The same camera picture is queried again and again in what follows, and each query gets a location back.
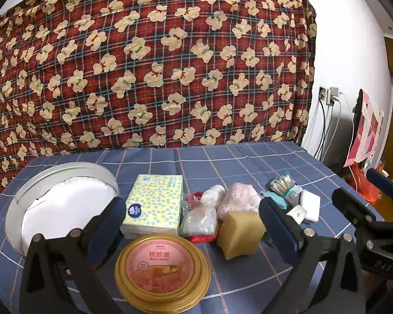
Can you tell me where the gold lidded round bowl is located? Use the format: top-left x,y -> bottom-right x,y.
114,234 -> 212,305

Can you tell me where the pink white towel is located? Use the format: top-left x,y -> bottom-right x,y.
218,182 -> 264,220

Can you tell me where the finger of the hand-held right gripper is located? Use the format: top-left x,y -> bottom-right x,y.
332,187 -> 384,227
366,168 -> 393,197

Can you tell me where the red gold satin pouch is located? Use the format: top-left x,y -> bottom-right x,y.
183,194 -> 219,243

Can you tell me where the pink patterned hanging bag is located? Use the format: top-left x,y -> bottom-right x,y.
345,89 -> 386,168

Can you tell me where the teal cloth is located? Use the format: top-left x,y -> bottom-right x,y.
261,190 -> 289,210

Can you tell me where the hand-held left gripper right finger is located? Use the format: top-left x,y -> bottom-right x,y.
259,197 -> 374,314

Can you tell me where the white charger cable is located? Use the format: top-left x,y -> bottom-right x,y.
338,93 -> 357,172

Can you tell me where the red plaid bear blanket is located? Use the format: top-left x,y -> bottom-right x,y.
0,0 -> 317,203

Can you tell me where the clear plastic bag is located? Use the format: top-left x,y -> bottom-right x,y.
180,203 -> 218,236

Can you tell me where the yellow dotted tissue pack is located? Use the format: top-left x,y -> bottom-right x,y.
121,174 -> 184,240

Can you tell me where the black power cable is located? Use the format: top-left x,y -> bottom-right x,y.
316,99 -> 329,161

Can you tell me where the round metal tin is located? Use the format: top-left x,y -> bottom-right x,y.
5,162 -> 119,256

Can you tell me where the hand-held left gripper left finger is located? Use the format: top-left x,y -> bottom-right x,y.
20,197 -> 128,314

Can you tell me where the cotton swab pack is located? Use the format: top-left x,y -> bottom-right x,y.
269,174 -> 297,199

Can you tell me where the blue plaid tablecloth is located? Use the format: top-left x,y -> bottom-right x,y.
0,141 -> 392,314

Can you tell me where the yellow sponge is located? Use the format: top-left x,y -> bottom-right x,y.
216,211 -> 267,260

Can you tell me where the orange plastic bag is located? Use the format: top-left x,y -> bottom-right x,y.
348,163 -> 382,204

